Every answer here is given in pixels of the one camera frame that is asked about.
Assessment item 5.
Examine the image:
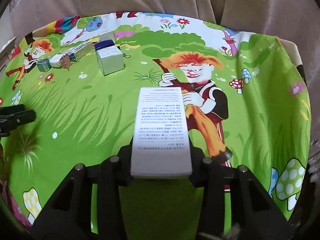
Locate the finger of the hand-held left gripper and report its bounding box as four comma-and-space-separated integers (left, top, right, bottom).
0, 104, 26, 117
0, 109, 36, 132

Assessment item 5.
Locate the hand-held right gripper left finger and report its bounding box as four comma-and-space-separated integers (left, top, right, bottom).
32, 144, 133, 240

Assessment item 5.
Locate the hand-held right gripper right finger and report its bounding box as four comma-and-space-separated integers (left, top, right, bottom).
188, 137, 293, 240

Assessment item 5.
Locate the tall white box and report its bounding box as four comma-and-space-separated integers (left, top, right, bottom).
130, 87, 193, 179

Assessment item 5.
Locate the white plastic part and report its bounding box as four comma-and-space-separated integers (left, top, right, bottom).
49, 54, 73, 68

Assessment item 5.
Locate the small teal printed box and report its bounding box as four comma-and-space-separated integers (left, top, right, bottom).
36, 58, 52, 73

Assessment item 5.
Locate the cartoon printed green cloth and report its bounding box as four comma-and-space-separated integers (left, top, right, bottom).
0, 11, 313, 240

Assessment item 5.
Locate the small brown object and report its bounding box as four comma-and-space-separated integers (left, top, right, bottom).
61, 55, 72, 71

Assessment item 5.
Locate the maroon cloth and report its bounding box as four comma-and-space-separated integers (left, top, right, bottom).
0, 177, 33, 230

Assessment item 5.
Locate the long box with blue print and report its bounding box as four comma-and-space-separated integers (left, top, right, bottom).
60, 42, 94, 62

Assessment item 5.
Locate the white cube box grey label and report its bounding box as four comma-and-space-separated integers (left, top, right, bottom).
96, 45, 125, 76

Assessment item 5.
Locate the dark blue box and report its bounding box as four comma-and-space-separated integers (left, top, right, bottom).
94, 40, 113, 52

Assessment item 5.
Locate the white fluffy cloth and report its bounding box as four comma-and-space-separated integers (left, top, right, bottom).
308, 137, 320, 181

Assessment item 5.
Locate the small white box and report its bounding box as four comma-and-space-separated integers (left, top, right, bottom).
98, 30, 116, 43

